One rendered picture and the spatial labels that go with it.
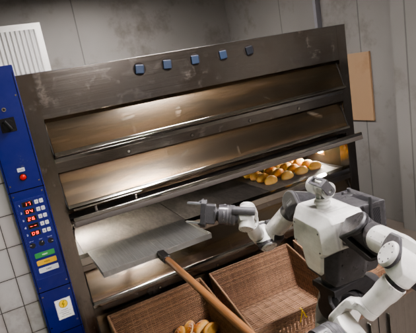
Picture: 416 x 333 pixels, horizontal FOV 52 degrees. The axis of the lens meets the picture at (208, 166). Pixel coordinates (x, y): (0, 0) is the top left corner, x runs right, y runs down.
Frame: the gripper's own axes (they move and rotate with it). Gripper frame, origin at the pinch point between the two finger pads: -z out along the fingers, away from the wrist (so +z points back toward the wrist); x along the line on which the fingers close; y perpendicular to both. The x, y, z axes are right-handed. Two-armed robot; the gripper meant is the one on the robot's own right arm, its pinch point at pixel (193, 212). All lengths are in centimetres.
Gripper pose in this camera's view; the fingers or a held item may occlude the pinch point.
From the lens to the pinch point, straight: 186.3
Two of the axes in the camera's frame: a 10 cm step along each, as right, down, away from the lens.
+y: 0.7, -0.3, 10.0
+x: -0.6, 10.0, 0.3
